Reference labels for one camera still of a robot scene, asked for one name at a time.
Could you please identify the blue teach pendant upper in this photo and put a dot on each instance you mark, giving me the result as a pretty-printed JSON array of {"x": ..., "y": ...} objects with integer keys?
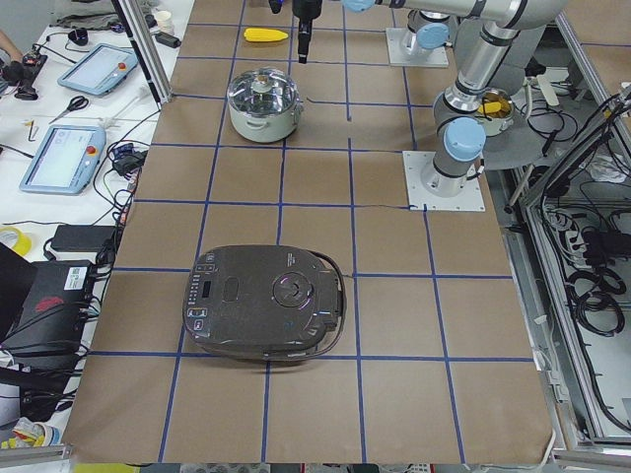
[{"x": 103, "y": 69}]

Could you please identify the black small device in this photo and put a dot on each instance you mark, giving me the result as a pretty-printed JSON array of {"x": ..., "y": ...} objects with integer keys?
[{"x": 168, "y": 40}]

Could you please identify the glass pot lid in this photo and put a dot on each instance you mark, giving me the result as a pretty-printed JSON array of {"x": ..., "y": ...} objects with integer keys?
[{"x": 263, "y": 92}]

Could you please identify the black handled scissors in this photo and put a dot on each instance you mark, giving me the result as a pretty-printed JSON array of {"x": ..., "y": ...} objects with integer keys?
[{"x": 76, "y": 103}]

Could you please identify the blue teach pendant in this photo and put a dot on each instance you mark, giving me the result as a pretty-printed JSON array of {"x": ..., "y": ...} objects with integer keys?
[
  {"x": 103, "y": 69},
  {"x": 65, "y": 161}
]

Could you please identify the aluminium frame post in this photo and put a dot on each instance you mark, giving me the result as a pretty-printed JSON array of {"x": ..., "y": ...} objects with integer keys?
[{"x": 138, "y": 33}]

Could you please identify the pale green cooking pot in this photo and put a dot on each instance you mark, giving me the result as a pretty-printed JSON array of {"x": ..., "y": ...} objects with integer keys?
[{"x": 266, "y": 129}]

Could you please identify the yellow corn cob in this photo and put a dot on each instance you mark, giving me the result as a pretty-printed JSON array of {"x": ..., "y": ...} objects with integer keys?
[{"x": 264, "y": 35}]

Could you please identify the black computer box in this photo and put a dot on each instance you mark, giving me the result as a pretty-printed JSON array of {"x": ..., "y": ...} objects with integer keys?
[{"x": 44, "y": 308}]

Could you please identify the white paper cup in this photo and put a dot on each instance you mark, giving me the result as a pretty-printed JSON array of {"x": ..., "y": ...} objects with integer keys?
[{"x": 164, "y": 21}]

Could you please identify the blue teach pendant lower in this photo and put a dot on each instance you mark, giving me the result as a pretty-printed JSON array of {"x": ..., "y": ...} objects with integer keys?
[{"x": 65, "y": 161}]

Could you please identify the dark brown rice cooker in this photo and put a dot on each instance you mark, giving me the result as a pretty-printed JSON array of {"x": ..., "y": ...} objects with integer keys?
[{"x": 264, "y": 303}]

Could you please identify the yellow tape roll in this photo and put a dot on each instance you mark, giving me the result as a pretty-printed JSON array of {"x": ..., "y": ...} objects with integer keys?
[{"x": 16, "y": 240}]

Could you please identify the person's hand black glove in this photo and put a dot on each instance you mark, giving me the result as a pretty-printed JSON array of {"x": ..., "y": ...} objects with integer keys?
[{"x": 13, "y": 73}]

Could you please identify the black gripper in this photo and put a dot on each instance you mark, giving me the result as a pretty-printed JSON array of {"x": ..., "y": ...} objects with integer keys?
[{"x": 305, "y": 10}]

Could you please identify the black power adapter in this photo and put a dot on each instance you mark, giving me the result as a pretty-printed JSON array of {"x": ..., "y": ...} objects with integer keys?
[{"x": 81, "y": 238}]

